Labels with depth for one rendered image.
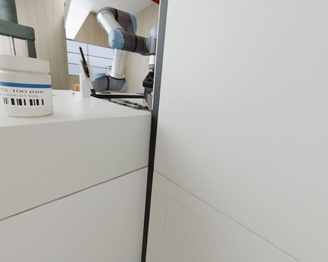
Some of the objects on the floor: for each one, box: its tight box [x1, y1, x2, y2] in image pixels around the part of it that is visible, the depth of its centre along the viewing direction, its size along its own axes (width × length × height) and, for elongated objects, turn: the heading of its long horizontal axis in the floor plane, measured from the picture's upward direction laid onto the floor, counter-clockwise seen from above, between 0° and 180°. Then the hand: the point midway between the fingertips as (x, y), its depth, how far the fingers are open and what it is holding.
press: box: [0, 0, 37, 88], centre depth 350 cm, size 66×82×252 cm
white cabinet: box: [0, 166, 148, 262], centre depth 87 cm, size 64×96×82 cm, turn 117°
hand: (152, 110), depth 79 cm, fingers closed
